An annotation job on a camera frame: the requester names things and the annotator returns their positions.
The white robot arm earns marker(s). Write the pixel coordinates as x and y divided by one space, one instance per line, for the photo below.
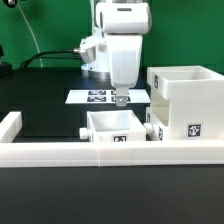
93 49

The white front drawer box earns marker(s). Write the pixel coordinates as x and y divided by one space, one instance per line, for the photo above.
154 131

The white drawer housing box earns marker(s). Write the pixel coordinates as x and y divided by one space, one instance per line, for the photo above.
188 101

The white U-shaped fence frame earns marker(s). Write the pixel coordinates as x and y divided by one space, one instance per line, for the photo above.
84 154

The black device at left edge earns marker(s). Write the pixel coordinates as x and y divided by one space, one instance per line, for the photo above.
5 68

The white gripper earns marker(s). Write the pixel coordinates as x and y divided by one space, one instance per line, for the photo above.
123 26

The white marker tag plate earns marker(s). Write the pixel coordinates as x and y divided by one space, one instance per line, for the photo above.
104 96

